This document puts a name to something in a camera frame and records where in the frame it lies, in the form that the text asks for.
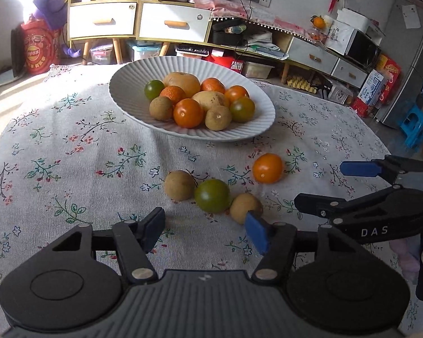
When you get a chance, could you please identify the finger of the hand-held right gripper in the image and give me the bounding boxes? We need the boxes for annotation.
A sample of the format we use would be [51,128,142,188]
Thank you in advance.
[294,184,400,226]
[340,155,423,184]

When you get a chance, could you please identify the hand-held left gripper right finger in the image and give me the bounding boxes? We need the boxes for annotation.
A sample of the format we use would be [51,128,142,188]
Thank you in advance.
[244,211,359,287]

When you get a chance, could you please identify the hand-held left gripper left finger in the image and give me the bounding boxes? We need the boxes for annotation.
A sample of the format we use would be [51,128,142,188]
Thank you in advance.
[51,207,166,287]

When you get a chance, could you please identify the brown longan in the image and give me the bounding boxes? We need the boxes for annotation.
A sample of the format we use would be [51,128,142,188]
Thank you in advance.
[164,170,197,202]
[205,105,232,132]
[149,96,174,121]
[230,192,263,225]

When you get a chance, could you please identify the green tomato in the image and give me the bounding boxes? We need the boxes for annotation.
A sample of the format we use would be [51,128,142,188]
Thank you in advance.
[229,96,256,123]
[194,178,231,214]
[144,79,166,101]

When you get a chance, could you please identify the orange tomato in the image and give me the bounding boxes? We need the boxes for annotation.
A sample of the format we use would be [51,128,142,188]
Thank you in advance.
[173,98,204,129]
[224,85,250,104]
[252,153,284,184]

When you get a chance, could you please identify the white ribbed plate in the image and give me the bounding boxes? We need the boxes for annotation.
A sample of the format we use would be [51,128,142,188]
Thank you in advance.
[108,55,276,142]

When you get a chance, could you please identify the dark orange mandarin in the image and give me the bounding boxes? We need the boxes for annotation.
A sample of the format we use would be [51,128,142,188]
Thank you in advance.
[201,77,226,94]
[159,85,187,105]

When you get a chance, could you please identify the person's right hand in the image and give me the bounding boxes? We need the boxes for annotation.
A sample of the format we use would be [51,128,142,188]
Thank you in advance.
[389,239,423,285]

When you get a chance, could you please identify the small red carton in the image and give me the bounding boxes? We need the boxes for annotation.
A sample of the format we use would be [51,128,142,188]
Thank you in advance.
[350,96,371,117]

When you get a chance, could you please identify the blue plastic stool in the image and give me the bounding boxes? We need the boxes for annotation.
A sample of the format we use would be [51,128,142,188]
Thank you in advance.
[398,104,423,149]

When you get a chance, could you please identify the small white carton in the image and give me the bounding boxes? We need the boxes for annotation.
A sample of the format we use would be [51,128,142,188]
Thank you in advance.
[327,80,354,105]

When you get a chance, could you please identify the white and blue carton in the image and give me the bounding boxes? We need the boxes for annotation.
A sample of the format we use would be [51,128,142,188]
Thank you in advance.
[357,69,389,107]

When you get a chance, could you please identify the red and yellow carton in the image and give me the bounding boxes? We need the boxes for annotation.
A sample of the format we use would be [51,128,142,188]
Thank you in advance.
[374,54,403,103]

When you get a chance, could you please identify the yellow egg crate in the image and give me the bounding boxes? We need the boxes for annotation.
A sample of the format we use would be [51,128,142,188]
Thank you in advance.
[288,75,320,94]

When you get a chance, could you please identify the floral tablecloth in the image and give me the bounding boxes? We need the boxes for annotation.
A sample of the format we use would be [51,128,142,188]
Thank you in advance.
[0,63,423,338]

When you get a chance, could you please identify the black microwave oven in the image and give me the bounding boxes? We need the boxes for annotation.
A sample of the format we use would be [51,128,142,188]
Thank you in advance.
[345,29,382,70]

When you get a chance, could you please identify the grey refrigerator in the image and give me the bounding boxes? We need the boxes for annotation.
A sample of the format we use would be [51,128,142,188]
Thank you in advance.
[374,0,423,128]

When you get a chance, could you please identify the oblong yellow pear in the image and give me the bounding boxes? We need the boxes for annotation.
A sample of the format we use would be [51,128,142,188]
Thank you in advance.
[191,91,230,112]

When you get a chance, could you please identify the white embroidered cloth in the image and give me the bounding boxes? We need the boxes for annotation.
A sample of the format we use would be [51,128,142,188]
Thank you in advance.
[325,7,371,53]

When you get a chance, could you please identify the clear box with beige contents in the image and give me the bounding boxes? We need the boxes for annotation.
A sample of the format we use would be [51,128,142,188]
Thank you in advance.
[244,61,274,79]

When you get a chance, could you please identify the round yellow pear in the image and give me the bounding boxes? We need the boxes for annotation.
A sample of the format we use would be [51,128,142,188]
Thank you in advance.
[162,72,201,98]

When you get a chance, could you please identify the orange fruit ornament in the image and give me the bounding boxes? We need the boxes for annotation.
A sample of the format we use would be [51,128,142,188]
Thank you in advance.
[309,14,327,31]

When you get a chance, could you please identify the loose papers on shelf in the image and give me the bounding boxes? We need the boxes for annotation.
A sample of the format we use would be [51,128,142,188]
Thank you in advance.
[248,31,290,61]

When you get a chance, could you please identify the red storage box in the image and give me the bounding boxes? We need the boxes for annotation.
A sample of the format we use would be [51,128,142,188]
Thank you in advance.
[211,47,246,68]

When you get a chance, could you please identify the clear box with blue lid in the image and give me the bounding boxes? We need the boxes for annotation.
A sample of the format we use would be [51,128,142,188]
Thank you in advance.
[126,40,163,63]

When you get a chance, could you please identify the clear box with black lid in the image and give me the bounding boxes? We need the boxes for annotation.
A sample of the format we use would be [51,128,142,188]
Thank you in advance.
[175,45,210,59]

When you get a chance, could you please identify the clear box with pink contents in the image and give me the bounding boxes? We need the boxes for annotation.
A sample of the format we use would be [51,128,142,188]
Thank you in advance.
[89,44,115,65]

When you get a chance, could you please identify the black storage case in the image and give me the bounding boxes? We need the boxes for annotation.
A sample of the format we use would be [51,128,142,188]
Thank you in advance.
[211,19,250,46]

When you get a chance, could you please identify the pink tasselled cloth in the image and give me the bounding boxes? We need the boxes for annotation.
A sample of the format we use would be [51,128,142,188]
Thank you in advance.
[188,0,325,40]

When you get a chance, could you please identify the wooden shelf cabinet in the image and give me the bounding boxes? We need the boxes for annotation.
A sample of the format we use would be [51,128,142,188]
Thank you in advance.
[66,0,371,89]

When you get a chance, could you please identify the red gift bag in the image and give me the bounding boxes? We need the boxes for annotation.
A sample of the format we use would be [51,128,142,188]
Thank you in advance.
[20,20,63,75]

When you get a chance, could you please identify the black panel heater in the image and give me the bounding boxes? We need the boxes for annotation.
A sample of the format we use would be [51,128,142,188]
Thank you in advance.
[0,27,28,87]

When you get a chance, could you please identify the purple plush toy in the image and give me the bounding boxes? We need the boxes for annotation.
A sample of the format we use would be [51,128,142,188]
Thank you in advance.
[31,0,72,32]

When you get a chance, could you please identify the black power cable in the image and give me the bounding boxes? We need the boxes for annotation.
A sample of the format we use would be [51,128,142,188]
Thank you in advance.
[233,0,255,57]

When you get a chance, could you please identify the white drawer with wooden handle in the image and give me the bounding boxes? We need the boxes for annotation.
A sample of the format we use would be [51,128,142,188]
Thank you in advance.
[139,2,212,43]
[69,2,138,39]

